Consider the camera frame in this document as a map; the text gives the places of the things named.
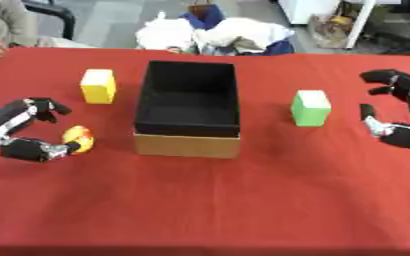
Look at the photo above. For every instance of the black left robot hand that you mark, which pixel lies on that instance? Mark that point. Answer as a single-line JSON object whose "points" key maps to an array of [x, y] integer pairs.
{"points": [[22, 149]]}

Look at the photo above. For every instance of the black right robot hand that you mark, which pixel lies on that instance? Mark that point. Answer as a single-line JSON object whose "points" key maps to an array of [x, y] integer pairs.
{"points": [[408, 135]]}

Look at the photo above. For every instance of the tan cardboard box black inside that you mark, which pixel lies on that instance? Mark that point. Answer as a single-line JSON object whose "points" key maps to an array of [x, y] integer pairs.
{"points": [[187, 108]]}

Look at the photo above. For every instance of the yellow orange toy fruit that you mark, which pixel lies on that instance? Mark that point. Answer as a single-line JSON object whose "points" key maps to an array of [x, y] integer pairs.
{"points": [[78, 137]]}

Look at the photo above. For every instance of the yellow rectangular block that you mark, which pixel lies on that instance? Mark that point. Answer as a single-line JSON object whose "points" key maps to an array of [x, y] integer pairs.
{"points": [[98, 86]]}

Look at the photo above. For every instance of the green rectangular block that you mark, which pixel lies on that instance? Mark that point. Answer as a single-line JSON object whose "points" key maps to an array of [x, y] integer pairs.
{"points": [[310, 108]]}

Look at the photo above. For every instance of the white pole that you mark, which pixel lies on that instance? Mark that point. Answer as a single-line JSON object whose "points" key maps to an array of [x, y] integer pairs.
{"points": [[360, 23]]}

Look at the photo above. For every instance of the person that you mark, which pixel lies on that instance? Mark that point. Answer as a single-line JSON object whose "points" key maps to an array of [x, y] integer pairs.
{"points": [[7, 23]]}

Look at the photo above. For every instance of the black chair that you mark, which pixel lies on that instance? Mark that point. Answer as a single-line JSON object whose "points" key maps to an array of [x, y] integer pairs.
{"points": [[54, 15]]}

